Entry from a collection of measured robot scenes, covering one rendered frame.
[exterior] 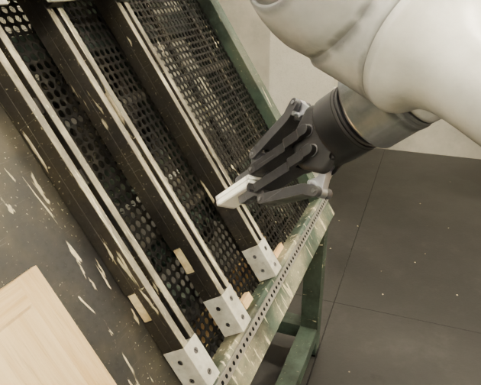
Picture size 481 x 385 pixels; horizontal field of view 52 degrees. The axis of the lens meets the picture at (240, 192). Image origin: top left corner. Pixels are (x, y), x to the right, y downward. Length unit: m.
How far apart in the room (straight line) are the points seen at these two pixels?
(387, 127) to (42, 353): 0.80
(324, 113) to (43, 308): 0.75
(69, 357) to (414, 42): 0.94
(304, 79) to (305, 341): 2.58
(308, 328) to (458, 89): 2.42
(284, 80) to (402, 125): 4.09
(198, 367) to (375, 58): 1.06
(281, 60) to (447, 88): 4.27
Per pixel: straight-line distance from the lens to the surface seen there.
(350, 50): 0.31
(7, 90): 1.22
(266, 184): 0.60
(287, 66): 4.54
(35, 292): 1.09
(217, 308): 1.44
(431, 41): 0.30
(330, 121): 0.51
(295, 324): 2.69
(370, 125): 0.49
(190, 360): 1.26
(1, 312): 1.04
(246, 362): 1.48
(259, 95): 2.24
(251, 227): 1.67
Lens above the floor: 1.84
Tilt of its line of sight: 24 degrees down
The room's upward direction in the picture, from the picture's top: straight up
